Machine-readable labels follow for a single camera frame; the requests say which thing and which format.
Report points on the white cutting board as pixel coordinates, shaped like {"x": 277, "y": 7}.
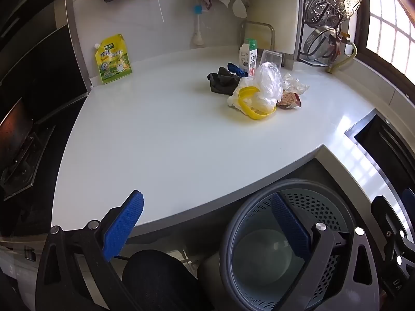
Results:
{"x": 278, "y": 9}

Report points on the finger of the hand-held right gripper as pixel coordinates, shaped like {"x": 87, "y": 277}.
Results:
{"x": 409, "y": 199}
{"x": 387, "y": 215}

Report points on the glass pot lid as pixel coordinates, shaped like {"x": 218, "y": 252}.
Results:
{"x": 319, "y": 47}

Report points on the clear plastic cup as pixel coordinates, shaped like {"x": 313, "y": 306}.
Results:
{"x": 271, "y": 59}

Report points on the black cloth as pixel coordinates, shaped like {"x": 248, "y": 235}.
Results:
{"x": 220, "y": 79}

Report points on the red snack wrapper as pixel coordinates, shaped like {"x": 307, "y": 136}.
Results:
{"x": 290, "y": 100}

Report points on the person's dark trouser leg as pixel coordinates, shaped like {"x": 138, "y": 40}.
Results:
{"x": 159, "y": 281}

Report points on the blue plastic strip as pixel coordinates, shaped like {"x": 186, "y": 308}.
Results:
{"x": 236, "y": 69}

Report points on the white tissue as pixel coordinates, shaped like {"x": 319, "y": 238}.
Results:
{"x": 234, "y": 101}

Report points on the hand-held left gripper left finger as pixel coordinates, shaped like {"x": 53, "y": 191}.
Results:
{"x": 124, "y": 223}

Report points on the blue white bottle brush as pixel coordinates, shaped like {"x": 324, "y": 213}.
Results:
{"x": 197, "y": 9}

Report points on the metal steamer plate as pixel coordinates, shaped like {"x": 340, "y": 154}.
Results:
{"x": 337, "y": 0}

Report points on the clear white plastic bag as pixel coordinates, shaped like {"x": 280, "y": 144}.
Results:
{"x": 266, "y": 84}

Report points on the metal stand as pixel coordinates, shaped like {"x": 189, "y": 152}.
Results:
{"x": 259, "y": 23}

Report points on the clear wrapper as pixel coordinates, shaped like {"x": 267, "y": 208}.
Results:
{"x": 293, "y": 84}

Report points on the grey perforated trash basket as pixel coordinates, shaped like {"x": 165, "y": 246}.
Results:
{"x": 259, "y": 249}

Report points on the black gas stove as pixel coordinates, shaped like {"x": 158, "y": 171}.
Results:
{"x": 19, "y": 142}

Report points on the window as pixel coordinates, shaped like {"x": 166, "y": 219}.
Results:
{"x": 389, "y": 32}

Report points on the white green milk carton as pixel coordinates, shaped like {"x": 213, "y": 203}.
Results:
{"x": 248, "y": 55}

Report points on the yellow green spout pouch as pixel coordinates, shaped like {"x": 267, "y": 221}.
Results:
{"x": 113, "y": 61}

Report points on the black sink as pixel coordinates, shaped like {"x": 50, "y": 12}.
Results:
{"x": 382, "y": 149}

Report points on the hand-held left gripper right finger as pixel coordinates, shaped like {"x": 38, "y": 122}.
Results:
{"x": 290, "y": 223}

